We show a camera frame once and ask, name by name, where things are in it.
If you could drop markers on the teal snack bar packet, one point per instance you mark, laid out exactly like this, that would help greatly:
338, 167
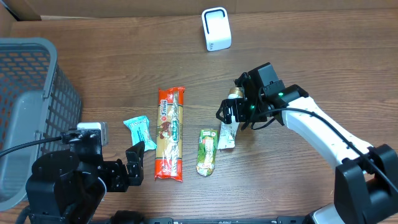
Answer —
139, 128

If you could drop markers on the grey plastic mesh basket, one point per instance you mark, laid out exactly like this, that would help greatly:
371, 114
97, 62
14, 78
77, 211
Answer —
37, 102

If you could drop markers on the orange San Remo pasta packet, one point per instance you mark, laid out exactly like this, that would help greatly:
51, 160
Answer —
169, 134

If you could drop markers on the white tube gold cap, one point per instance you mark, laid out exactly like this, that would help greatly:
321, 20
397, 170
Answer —
228, 131

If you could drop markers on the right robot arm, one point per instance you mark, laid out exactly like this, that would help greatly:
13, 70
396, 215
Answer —
365, 188

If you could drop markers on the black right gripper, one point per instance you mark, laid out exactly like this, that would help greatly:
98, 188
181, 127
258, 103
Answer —
240, 106

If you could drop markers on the white barcode scanner stand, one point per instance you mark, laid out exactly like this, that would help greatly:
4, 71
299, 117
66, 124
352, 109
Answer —
216, 29

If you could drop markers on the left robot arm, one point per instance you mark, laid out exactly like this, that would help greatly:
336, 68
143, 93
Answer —
67, 186

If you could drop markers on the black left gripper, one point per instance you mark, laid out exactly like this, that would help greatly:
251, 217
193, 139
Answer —
125, 172

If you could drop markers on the green drink pouch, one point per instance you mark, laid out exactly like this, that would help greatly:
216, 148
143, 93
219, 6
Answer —
207, 148

